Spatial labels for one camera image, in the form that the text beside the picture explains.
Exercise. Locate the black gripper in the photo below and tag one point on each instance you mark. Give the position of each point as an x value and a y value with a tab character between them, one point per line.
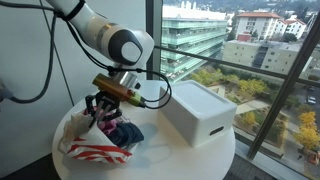
106	101

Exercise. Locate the white storage box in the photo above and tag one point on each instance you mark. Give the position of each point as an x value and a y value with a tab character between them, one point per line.
196	111

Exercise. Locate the white red plastic bag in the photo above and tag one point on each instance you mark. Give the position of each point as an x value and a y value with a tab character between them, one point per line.
96	146

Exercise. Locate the dark blue shirt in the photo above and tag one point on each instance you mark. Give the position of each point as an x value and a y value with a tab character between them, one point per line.
128	133

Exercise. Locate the metal window rail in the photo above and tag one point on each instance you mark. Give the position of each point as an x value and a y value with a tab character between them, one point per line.
213	62

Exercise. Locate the pink shirt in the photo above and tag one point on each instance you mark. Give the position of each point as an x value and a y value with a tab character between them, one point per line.
107	126

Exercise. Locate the gold green wrist camera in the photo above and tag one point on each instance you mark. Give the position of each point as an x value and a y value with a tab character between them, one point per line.
115	89

